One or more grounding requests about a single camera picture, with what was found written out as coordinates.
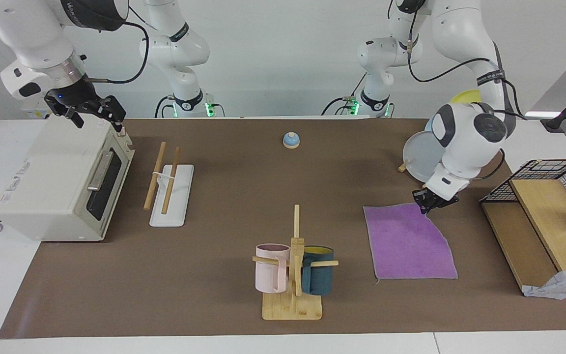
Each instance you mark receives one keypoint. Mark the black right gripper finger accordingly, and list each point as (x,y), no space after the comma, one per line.
(75,119)
(113,109)

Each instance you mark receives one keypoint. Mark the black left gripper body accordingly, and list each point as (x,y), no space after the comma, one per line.
(440,199)

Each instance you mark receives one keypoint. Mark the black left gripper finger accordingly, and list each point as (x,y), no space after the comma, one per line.
(430,206)
(421,206)

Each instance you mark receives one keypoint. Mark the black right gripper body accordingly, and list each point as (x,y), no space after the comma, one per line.
(74,96)

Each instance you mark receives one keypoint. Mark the purple and grey cloth towel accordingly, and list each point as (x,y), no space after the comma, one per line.
(408,241)

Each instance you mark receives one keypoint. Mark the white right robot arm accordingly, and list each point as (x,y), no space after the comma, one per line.
(22,34)

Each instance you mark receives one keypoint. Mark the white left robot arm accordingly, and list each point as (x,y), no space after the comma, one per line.
(469,142)

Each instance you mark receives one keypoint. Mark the wooden plate rack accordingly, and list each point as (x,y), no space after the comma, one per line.
(402,167)

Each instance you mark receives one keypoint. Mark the white towel rack wooden rails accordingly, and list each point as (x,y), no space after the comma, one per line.
(172,206)

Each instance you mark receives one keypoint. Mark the white power strip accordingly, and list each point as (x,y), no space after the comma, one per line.
(37,113)

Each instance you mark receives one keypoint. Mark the grey plate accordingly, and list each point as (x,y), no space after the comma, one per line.
(423,157)

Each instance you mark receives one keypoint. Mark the beige toaster oven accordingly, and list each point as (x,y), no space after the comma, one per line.
(52,187)

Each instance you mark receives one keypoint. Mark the light blue plate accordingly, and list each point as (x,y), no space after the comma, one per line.
(429,127)

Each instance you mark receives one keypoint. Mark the wooden shelf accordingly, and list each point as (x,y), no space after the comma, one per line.
(543,216)

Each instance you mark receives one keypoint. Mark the yellow plate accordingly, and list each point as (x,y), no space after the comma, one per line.
(467,97)

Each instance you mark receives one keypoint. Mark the dark teal mug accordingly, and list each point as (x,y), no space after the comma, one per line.
(318,275)

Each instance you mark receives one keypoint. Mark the blue bell with wooden knob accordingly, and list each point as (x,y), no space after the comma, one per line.
(291,141)

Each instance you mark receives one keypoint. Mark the wooden box with basket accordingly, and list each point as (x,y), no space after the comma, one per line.
(563,287)

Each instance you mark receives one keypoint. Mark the wooden mug tree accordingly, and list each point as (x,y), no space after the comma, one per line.
(293,307)

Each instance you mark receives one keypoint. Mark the pink mug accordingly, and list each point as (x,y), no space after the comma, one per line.
(269,275)

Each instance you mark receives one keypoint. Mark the brown table mat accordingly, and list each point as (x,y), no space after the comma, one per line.
(214,275)

